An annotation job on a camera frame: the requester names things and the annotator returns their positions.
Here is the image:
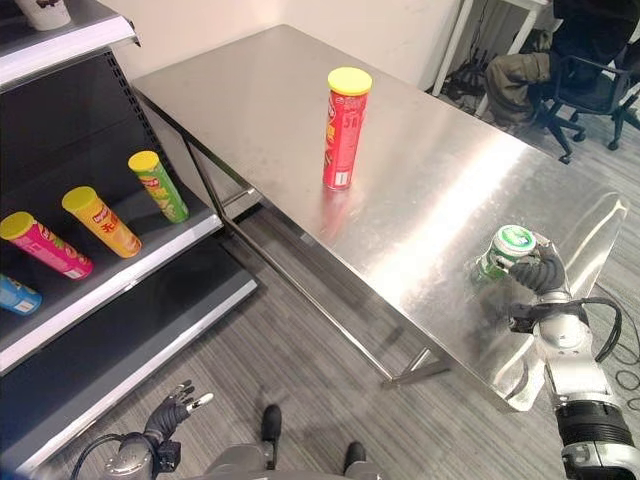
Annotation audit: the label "orange chip can yellow lid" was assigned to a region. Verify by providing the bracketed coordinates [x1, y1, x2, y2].
[61, 185, 143, 260]

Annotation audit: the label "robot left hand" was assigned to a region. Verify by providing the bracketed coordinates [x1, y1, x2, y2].
[143, 379, 215, 442]

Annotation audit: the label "pink chip can yellow lid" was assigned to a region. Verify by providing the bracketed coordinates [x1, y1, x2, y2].
[0, 211, 95, 280]

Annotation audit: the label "red chip can yellow lid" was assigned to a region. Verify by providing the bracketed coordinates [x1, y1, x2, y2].
[321, 66, 374, 191]

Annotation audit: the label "black office chair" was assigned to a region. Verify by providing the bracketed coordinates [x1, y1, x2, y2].
[530, 42, 640, 165]

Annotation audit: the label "green chip can white lid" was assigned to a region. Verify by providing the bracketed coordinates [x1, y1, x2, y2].
[473, 224, 538, 282]

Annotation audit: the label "green chip can yellow lid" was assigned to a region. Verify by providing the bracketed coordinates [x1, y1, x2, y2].
[127, 150, 191, 224]

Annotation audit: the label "robot body and legs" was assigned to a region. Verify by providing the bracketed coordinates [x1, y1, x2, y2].
[199, 403, 396, 480]

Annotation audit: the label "blue chip can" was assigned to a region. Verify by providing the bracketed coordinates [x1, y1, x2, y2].
[0, 273, 43, 317]

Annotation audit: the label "white paper cup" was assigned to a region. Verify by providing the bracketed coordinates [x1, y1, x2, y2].
[14, 0, 72, 32]

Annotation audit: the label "stainless steel table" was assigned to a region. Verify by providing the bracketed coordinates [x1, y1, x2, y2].
[130, 23, 629, 414]

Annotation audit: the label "white desk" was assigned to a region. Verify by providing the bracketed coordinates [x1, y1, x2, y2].
[430, 0, 554, 117]

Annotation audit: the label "person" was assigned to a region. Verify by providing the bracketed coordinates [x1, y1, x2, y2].
[484, 0, 640, 134]

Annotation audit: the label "grey metal shelf unit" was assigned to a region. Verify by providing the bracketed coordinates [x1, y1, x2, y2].
[0, 0, 259, 474]

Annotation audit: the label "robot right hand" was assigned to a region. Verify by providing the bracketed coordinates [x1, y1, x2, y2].
[507, 238, 571, 297]

